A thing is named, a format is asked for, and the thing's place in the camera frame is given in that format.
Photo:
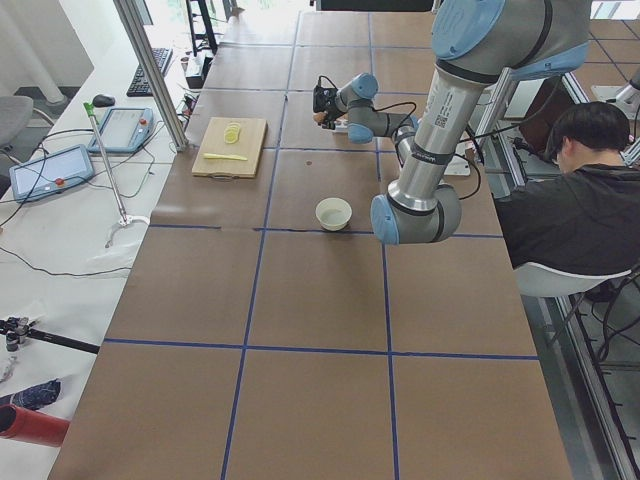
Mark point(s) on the clear plastic egg box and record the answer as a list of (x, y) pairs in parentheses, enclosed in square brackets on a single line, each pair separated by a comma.
[(341, 126)]

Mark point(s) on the white chair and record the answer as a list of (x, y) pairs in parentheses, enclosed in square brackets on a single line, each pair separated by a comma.
[(541, 281)]

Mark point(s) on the black tripod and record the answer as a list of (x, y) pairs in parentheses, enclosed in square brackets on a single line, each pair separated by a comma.
[(18, 329)]

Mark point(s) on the seated person in black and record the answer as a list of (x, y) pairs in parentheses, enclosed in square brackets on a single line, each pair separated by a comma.
[(586, 220)]

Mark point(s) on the brown egg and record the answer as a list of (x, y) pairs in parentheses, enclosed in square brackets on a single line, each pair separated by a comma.
[(319, 116)]

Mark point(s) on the white bowl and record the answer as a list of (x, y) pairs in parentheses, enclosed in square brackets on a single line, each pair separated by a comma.
[(333, 214)]

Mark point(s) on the aluminium frame post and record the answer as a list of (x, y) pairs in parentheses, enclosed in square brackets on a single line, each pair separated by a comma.
[(132, 23)]

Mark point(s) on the red bottle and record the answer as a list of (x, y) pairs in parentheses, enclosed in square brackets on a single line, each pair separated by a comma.
[(21, 424)]

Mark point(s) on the black computer mouse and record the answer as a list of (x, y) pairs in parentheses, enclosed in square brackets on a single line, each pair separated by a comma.
[(103, 101)]

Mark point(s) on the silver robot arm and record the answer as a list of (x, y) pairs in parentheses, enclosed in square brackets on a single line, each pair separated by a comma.
[(473, 42)]

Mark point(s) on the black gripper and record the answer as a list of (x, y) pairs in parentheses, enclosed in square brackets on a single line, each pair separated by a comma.
[(330, 111)]

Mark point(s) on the yellow plastic knife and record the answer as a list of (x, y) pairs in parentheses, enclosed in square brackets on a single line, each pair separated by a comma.
[(230, 157)]

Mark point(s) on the teach pendant near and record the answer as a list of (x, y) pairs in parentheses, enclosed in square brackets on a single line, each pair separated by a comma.
[(51, 174)]

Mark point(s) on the teach pendant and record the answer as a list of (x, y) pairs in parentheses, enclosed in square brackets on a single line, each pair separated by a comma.
[(124, 130), (51, 174)]

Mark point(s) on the teach pendant far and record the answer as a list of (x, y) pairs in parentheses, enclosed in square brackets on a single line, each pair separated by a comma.
[(124, 130)]

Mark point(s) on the bamboo cutting board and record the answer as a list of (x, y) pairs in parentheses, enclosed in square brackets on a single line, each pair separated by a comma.
[(250, 143)]

